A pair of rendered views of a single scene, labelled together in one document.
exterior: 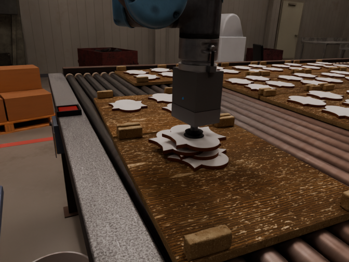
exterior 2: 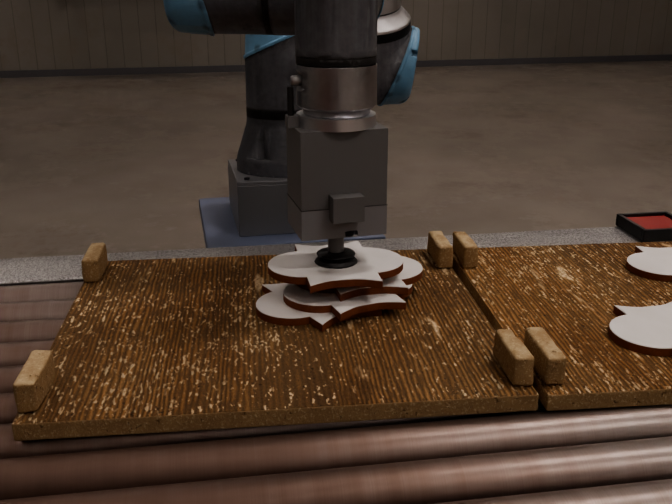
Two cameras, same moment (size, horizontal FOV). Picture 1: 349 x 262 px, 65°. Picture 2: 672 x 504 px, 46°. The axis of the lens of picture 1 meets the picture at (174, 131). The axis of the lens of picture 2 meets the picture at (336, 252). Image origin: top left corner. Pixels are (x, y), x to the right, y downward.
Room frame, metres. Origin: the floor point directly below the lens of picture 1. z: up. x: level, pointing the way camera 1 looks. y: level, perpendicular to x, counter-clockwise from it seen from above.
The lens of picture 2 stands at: (0.76, -0.76, 1.26)
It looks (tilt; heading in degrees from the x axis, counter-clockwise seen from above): 20 degrees down; 107
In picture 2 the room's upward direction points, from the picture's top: straight up
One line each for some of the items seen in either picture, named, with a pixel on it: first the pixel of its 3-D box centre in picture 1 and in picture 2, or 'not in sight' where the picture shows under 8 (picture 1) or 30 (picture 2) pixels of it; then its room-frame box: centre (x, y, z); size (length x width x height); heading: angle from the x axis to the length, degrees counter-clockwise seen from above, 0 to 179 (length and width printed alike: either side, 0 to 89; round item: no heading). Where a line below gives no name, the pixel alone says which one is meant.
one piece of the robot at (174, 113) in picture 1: (201, 91); (336, 173); (0.55, -0.05, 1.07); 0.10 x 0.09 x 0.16; 122
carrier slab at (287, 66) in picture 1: (295, 66); not in sight; (2.06, -0.88, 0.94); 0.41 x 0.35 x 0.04; 27
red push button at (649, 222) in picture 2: (68, 110); (655, 227); (0.88, 0.36, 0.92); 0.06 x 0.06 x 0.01; 26
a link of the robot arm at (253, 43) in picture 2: not in sight; (287, 62); (0.32, 0.42, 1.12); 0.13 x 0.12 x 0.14; 11
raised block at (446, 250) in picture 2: (130, 132); (440, 249); (0.62, 0.11, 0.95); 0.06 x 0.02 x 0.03; 113
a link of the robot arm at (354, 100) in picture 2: (199, 51); (333, 88); (0.54, -0.04, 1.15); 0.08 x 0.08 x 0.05
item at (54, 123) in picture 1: (65, 134); not in sight; (1.06, 0.45, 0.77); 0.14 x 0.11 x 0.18; 26
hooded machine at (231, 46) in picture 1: (224, 48); not in sight; (6.87, -1.15, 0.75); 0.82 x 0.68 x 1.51; 117
